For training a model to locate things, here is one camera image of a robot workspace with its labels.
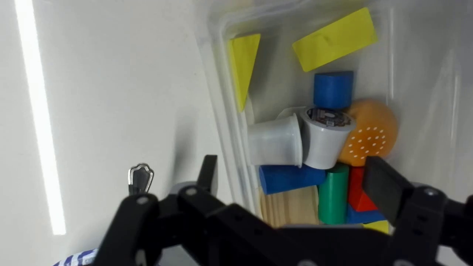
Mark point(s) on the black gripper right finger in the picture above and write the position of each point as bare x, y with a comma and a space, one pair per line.
423, 221

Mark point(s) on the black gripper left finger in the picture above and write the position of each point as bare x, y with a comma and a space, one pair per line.
208, 215

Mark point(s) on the clear plastic tote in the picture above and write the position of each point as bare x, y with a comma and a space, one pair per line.
434, 97

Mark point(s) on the red block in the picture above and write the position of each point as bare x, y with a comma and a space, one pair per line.
358, 192

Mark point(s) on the natural wooden block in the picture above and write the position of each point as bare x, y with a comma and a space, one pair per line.
290, 206

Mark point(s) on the blue rectangular block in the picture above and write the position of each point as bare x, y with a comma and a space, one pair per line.
286, 177

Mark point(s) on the green cylinder block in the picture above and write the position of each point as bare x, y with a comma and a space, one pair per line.
333, 193

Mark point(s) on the white coffee pod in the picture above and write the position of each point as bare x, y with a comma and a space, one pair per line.
274, 140
323, 140

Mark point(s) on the orange perforated ball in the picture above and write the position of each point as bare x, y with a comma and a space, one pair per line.
375, 130

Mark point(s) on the blue patterned paper plate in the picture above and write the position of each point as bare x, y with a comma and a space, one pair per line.
76, 257

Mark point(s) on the yellow wedge block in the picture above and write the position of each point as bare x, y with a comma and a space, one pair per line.
245, 63

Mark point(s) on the blue cylinder block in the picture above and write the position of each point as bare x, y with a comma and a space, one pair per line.
335, 88

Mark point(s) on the yellow rectangular block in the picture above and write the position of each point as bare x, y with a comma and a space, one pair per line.
335, 38

